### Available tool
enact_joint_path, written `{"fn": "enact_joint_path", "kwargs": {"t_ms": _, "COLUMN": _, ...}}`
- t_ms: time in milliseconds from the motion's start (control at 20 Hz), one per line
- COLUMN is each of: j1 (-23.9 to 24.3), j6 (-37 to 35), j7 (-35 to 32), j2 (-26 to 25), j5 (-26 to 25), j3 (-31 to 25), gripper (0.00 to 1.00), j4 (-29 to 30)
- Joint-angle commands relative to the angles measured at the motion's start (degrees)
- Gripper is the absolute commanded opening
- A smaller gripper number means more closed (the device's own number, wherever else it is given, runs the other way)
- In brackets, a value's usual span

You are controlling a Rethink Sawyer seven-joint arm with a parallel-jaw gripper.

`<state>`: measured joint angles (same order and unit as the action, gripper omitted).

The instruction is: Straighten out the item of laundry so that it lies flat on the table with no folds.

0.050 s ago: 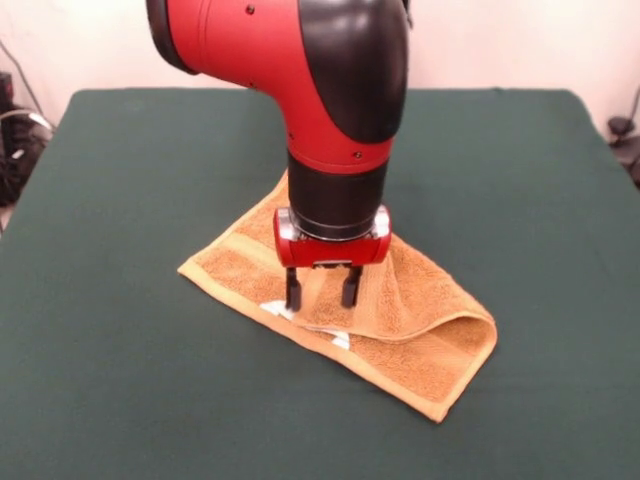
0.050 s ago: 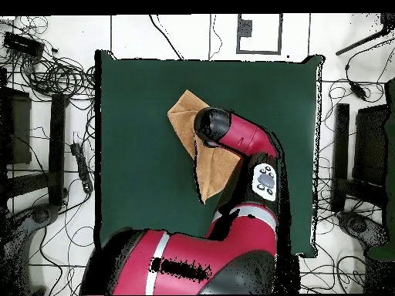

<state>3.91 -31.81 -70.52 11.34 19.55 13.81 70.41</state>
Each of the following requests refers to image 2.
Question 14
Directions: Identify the orange terry towel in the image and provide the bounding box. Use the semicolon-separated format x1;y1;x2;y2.
167;89;245;205

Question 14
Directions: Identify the dark green table cloth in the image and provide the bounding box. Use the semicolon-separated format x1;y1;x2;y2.
93;49;325;261

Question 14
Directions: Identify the black power strip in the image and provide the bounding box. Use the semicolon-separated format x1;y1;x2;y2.
69;142;94;194

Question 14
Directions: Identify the black stand leg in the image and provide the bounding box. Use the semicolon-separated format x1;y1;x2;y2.
48;92;69;207
332;103;352;213

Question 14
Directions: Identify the dark grey square plate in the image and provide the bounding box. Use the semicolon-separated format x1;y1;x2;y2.
237;18;254;39

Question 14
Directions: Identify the black panel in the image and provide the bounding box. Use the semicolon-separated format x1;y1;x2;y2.
0;87;32;166
352;103;390;186

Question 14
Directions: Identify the black power adapter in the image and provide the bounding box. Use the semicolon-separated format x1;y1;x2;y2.
349;82;369;102

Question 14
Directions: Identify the black rod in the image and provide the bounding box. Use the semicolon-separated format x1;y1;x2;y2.
335;25;395;57

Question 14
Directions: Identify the black electronics box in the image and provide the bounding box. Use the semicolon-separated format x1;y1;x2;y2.
2;31;46;59

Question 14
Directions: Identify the grey rectangular floor frame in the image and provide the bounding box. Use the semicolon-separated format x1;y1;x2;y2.
236;13;284;56

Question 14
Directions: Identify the black cable tangle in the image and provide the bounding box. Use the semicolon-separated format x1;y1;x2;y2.
19;52;96;103

